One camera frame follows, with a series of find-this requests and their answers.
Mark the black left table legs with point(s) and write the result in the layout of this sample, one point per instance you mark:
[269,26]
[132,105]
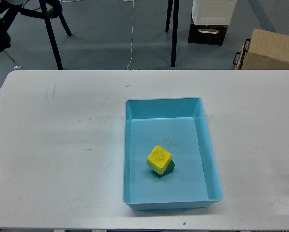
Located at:
[53,40]

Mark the black right table legs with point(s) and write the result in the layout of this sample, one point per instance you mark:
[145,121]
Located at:
[173,13]

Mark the yellow wooden cube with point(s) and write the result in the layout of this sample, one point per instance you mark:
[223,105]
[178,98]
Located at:
[159,159]

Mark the green wooden cube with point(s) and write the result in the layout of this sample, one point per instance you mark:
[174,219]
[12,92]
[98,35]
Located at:
[168,170]

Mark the light blue plastic bin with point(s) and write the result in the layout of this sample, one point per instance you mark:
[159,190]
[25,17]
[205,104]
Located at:
[179,126]

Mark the white plastic appliance box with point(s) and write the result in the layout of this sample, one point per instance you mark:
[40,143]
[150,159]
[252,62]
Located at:
[212,12]

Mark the black table legs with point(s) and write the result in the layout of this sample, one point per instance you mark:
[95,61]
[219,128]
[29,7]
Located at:
[53,40]
[173,13]

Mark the dark brown drawer box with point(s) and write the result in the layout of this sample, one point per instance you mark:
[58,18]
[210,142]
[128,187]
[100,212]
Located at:
[207,34]

